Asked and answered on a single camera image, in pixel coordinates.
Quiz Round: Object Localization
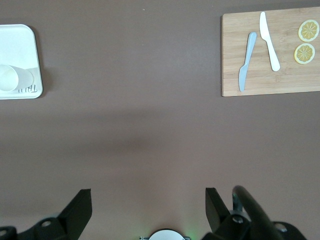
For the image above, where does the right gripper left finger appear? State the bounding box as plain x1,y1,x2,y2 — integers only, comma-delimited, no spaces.
0,189,93,240

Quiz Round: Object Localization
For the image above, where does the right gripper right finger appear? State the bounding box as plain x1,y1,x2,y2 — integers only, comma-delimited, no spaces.
203,187,308,240

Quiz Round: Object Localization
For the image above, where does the white plastic cup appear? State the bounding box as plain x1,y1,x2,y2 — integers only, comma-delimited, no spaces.
0,64,35,92

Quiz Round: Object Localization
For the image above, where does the wooden cutting board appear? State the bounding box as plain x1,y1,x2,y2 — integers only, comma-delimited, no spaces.
221,6,320,98

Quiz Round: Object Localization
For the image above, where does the grey plastic knife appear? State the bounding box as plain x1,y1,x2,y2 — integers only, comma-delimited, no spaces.
238,31,258,93

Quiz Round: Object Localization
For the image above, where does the white plastic knife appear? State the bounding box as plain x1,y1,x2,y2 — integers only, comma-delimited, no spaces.
259,11,281,72

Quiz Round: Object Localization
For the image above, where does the beige bear print tray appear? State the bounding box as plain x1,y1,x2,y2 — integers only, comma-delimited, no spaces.
0,23,44,100

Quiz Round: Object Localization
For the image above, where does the yellow lemon slice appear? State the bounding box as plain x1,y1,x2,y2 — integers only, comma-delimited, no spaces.
293,42,316,65
297,19,320,43

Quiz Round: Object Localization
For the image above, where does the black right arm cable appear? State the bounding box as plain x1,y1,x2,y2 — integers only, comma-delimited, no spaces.
231,185,277,240

